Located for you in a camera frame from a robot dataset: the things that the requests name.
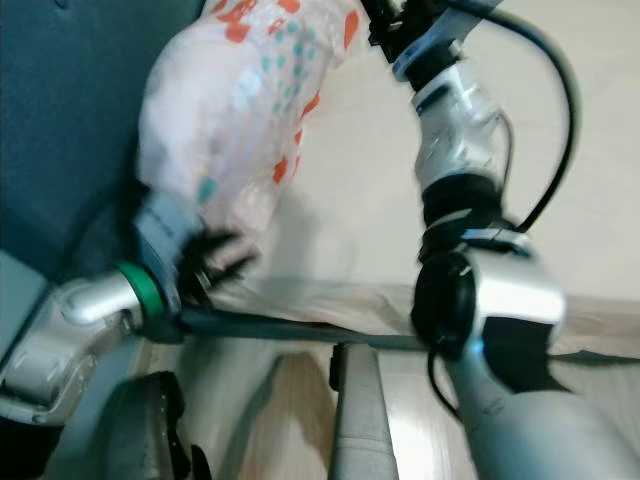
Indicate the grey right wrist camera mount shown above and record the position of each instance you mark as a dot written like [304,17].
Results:
[425,50]

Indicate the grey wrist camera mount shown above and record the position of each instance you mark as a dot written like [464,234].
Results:
[425,50]
[165,240]

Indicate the grey robot leg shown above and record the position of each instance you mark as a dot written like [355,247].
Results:
[360,420]
[150,430]

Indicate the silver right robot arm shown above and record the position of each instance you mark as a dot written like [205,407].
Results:
[460,130]

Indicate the dark teal bed frame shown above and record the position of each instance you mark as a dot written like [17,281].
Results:
[70,120]

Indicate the grey robot right leg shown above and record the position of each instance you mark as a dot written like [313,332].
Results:
[360,420]

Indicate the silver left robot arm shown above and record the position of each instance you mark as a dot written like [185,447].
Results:
[90,300]

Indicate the beige sheeted mattress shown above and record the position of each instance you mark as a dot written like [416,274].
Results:
[370,200]

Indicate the grey robot left leg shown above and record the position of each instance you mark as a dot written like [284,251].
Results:
[150,430]

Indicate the pink dotted pillow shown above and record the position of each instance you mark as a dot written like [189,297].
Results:
[240,110]

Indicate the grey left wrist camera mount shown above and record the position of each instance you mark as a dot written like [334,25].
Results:
[165,240]

